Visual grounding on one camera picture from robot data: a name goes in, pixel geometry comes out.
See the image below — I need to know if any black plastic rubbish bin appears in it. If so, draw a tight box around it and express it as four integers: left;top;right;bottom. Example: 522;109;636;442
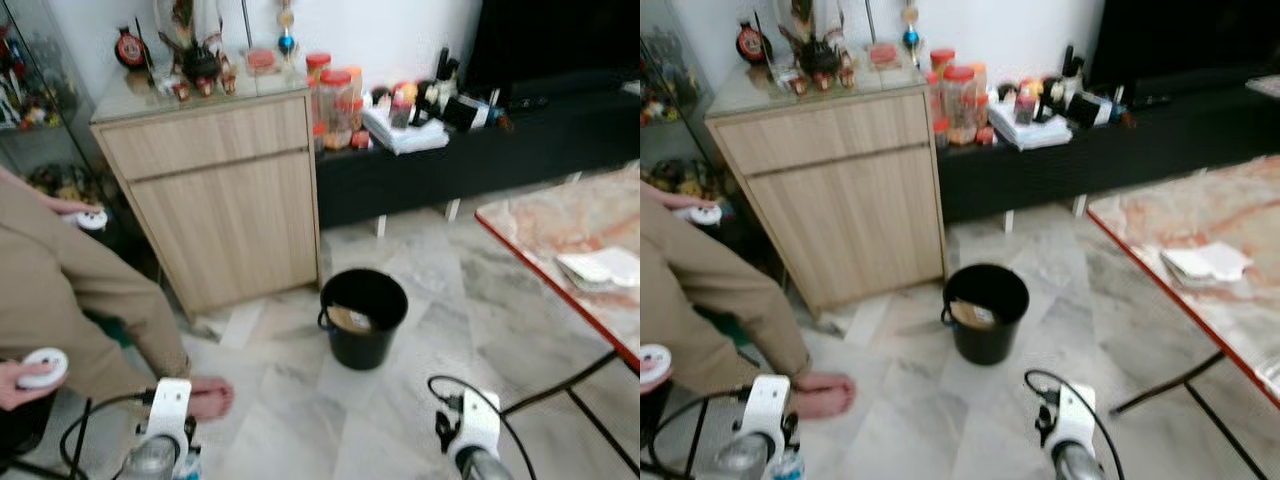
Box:
317;267;410;372
939;262;1032;367

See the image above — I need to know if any brown paper trash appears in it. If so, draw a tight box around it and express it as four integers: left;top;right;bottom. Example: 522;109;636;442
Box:
327;304;374;335
949;299;999;332

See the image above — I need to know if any person's left hand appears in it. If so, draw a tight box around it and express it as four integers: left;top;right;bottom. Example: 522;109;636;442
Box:
39;192;101;217
652;184;713;213

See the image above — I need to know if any person's bare foot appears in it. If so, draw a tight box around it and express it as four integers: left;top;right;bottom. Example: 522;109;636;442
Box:
184;376;237;422
792;371;858;420

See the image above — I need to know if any green plastic item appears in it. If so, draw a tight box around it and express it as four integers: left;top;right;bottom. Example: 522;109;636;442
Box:
689;304;763;347
84;309;133;348

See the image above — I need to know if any person's leg in khaki trousers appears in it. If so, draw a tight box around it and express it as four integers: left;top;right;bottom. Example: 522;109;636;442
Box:
0;168;193;407
640;183;813;397

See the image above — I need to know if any white folded tissue paper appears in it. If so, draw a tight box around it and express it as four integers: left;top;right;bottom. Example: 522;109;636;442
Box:
554;246;641;294
1159;242;1254;290

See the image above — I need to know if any light wooden cabinet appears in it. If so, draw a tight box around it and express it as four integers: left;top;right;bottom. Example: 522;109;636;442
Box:
89;68;324;318
704;63;950;313

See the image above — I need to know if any black low TV console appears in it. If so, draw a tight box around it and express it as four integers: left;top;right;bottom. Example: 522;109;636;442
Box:
934;78;1280;224
314;84;641;230

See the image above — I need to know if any small black box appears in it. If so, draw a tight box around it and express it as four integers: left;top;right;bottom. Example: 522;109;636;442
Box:
439;94;492;132
1064;89;1117;127

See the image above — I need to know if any large clear jar red lid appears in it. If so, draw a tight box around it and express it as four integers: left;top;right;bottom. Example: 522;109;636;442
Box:
942;64;982;147
317;69;357;150

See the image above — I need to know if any glass display cabinet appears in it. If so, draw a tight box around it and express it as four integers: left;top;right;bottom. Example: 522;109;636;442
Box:
640;20;723;193
0;0;103;203

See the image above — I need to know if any dark pot figurine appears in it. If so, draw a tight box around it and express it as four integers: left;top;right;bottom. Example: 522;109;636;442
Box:
799;39;847;82
179;44;224;87

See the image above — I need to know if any small clear jar red lid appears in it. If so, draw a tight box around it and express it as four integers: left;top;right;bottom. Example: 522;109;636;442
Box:
304;51;334;101
929;47;957;91

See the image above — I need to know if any round red black clock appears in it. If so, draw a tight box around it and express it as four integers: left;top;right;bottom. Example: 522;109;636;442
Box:
736;21;772;67
114;27;152;72

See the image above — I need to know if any black television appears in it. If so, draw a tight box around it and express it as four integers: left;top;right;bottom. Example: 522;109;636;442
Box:
1088;0;1280;93
468;0;641;98

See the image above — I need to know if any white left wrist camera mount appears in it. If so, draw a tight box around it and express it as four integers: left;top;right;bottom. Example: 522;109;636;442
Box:
739;374;792;452
147;377;194;452

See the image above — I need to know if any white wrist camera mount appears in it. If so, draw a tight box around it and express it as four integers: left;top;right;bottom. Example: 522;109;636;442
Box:
739;374;792;452
449;389;502;457
1049;384;1099;452
147;377;194;452

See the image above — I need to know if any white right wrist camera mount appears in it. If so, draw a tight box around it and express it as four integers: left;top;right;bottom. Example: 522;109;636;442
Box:
1049;384;1099;452
449;389;502;457

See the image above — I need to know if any black metal table leg frame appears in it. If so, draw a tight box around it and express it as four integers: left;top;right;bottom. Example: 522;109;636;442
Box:
498;348;641;478
1108;348;1273;480

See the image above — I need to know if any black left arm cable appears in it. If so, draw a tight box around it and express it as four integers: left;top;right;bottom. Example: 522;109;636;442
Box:
59;389;153;479
648;391;748;473

